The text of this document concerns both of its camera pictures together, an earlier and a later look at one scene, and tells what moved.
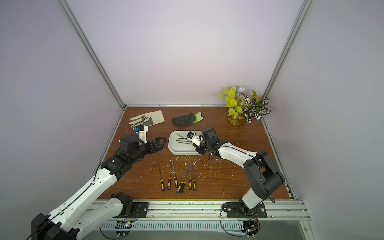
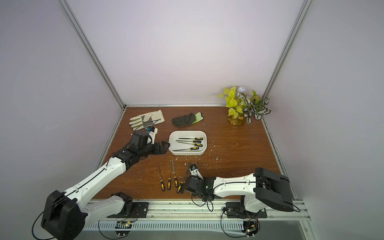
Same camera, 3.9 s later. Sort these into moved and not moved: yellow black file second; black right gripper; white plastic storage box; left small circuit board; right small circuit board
Moved: black right gripper
Not moved: right small circuit board; white plastic storage box; yellow black file second; left small circuit board
